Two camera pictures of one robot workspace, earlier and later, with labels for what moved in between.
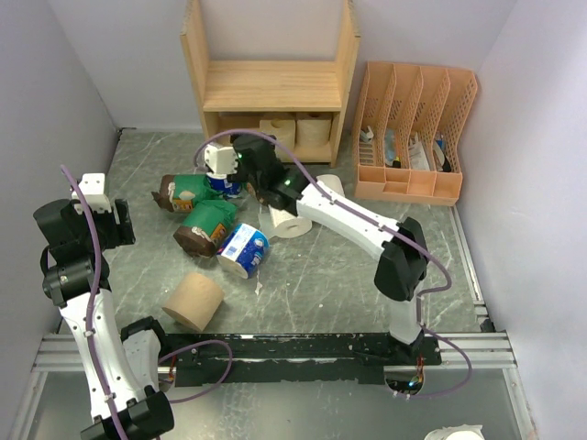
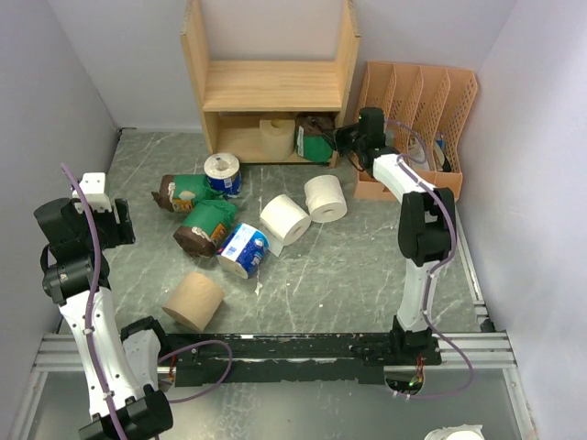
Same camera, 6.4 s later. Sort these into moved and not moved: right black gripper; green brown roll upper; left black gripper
Moved: right black gripper
Not moved: left black gripper; green brown roll upper
